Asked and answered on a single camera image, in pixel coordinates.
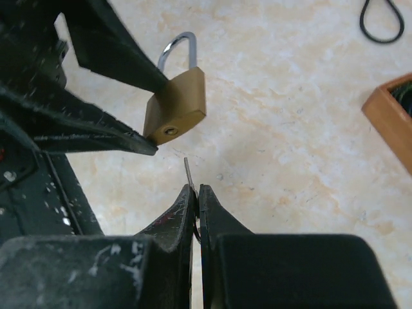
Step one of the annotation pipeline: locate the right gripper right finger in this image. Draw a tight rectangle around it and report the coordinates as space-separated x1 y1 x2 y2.
199 185 397 308

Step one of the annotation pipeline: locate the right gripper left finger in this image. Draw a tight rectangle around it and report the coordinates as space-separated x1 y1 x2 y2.
1 185 196 308

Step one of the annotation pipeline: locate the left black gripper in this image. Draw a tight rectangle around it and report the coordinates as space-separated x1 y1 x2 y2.
1 1 168 156

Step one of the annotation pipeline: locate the silver key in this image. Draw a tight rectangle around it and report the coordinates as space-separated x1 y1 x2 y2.
183 157 201 243

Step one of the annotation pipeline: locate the brass padlock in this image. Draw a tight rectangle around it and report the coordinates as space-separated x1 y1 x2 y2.
143 32 207 145

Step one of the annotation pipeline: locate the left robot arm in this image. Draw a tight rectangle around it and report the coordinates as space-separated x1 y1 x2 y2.
1 1 167 241

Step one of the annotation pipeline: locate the wooden compartment tray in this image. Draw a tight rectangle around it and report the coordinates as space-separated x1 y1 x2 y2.
362 73 411 173

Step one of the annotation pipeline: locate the black cable lock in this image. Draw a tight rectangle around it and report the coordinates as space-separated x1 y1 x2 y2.
359 0 405 44

